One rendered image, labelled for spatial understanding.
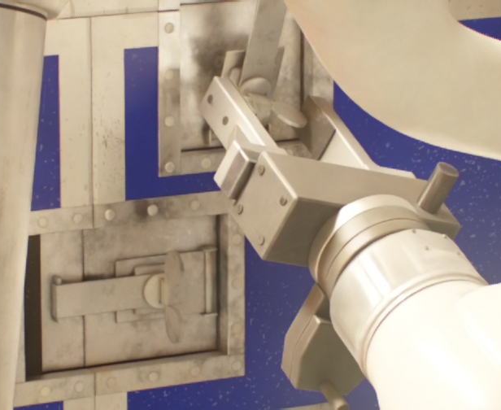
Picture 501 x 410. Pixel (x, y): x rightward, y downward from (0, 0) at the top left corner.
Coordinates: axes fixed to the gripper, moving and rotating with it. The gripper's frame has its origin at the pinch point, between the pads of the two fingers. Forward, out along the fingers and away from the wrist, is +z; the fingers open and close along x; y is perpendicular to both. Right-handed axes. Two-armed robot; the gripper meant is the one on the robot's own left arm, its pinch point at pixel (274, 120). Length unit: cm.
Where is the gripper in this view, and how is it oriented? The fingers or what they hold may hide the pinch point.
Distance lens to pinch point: 204.0
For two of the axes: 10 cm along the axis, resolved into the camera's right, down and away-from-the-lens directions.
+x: -8.0, -1.4, -5.8
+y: 4.4, -8.0, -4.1
